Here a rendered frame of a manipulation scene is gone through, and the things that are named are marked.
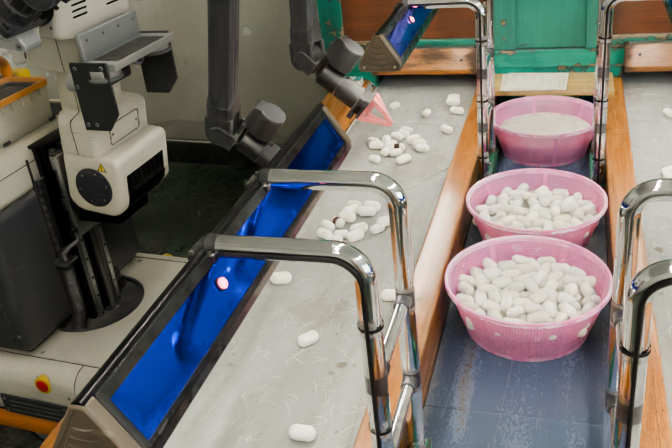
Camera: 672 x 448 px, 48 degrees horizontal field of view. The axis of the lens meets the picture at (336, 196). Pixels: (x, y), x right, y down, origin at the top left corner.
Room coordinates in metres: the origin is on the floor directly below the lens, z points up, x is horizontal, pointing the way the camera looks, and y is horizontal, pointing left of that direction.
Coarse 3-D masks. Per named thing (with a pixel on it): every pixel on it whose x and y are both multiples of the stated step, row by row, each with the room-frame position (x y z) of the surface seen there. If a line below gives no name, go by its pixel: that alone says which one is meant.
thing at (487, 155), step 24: (408, 0) 1.56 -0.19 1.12; (432, 0) 1.54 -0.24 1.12; (456, 0) 1.53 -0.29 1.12; (480, 24) 1.51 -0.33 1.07; (480, 48) 1.51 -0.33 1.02; (480, 72) 1.51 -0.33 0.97; (480, 96) 1.51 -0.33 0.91; (480, 120) 1.51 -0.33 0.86; (480, 144) 1.51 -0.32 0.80; (480, 168) 1.52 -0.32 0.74
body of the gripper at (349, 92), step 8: (344, 80) 1.68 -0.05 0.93; (352, 80) 1.69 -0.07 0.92; (336, 88) 1.68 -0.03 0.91; (344, 88) 1.67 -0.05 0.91; (352, 88) 1.68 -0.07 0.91; (360, 88) 1.68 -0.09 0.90; (368, 88) 1.69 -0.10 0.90; (336, 96) 1.69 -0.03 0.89; (344, 96) 1.67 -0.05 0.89; (352, 96) 1.67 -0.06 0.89; (360, 96) 1.67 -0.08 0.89; (352, 104) 1.67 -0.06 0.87; (360, 104) 1.64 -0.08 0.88; (352, 112) 1.65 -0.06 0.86
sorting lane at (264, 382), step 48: (384, 96) 2.07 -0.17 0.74; (432, 96) 2.02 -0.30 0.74; (432, 144) 1.69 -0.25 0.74; (336, 192) 1.49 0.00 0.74; (432, 192) 1.43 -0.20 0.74; (384, 240) 1.26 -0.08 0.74; (288, 288) 1.13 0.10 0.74; (336, 288) 1.11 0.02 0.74; (384, 288) 1.10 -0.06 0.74; (240, 336) 1.01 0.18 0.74; (288, 336) 0.99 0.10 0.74; (336, 336) 0.98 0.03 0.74; (240, 384) 0.89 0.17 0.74; (288, 384) 0.88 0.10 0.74; (336, 384) 0.87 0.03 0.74; (192, 432) 0.80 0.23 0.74; (240, 432) 0.79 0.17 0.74; (288, 432) 0.78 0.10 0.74; (336, 432) 0.77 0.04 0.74
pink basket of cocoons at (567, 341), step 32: (480, 256) 1.15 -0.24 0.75; (512, 256) 1.16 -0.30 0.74; (544, 256) 1.14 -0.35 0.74; (576, 256) 1.11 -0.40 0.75; (448, 288) 1.03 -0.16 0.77; (608, 288) 0.99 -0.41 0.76; (480, 320) 0.96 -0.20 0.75; (576, 320) 0.91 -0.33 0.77; (512, 352) 0.94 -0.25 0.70; (544, 352) 0.93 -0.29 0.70
